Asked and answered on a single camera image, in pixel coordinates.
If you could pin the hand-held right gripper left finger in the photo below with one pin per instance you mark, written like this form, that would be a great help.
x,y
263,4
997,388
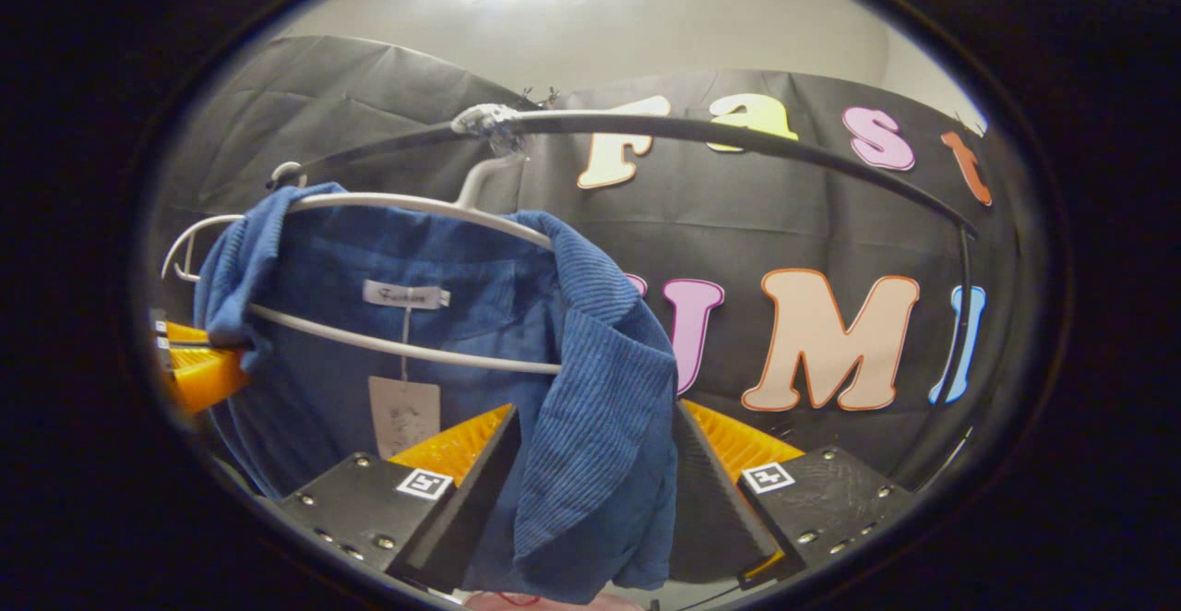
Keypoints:
x,y
480,491

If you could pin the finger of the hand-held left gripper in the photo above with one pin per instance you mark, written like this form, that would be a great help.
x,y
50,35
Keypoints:
x,y
180,332
208,376

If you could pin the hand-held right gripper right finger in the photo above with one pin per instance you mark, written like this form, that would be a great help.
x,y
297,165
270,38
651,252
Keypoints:
x,y
710,500

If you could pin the pink laundry hamper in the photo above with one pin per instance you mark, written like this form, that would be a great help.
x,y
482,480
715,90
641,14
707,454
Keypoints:
x,y
554,602

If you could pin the white plastic hanger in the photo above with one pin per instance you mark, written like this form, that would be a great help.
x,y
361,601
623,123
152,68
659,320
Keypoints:
x,y
198,231

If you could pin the white hanger with taped hook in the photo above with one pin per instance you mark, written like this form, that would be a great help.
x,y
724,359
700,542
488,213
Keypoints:
x,y
415,208

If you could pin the black clothes rack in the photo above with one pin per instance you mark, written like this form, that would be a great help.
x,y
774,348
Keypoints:
x,y
646,124

